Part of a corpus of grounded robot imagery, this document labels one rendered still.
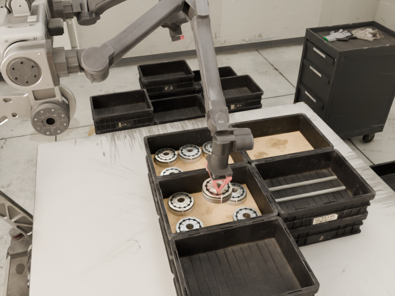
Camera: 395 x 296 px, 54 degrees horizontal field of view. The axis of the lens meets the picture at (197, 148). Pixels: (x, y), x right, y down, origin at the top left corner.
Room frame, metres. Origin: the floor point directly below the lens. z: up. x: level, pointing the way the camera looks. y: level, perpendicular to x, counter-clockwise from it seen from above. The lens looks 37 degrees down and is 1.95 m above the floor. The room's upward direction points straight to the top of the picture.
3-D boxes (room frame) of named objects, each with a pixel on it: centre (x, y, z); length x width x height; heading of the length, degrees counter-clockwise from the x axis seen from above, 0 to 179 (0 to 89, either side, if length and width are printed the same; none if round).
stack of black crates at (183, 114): (2.41, 0.14, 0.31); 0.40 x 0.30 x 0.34; 106
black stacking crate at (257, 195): (1.04, -0.06, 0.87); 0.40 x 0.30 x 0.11; 105
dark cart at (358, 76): (2.74, -1.17, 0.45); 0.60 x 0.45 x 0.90; 106
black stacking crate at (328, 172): (1.14, -0.45, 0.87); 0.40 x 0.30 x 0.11; 105
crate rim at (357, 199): (1.14, -0.45, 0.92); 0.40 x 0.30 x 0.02; 105
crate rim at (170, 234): (1.04, -0.06, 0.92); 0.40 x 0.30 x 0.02; 105
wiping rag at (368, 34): (2.82, -1.27, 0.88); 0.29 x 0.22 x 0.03; 106
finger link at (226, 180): (0.96, -0.07, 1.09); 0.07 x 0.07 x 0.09; 13
